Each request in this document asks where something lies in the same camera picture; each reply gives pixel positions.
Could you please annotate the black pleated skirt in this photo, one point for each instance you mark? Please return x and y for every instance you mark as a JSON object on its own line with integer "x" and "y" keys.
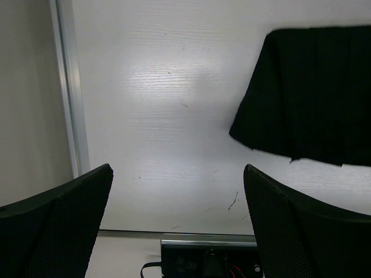
{"x": 309, "y": 96}

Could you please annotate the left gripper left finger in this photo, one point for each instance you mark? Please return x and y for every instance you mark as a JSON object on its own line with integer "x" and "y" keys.
{"x": 52, "y": 234}

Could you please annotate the aluminium table edge rail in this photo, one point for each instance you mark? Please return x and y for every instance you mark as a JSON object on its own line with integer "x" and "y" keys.
{"x": 70, "y": 84}

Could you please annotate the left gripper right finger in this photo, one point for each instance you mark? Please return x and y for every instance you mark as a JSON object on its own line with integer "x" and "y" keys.
{"x": 299, "y": 236}

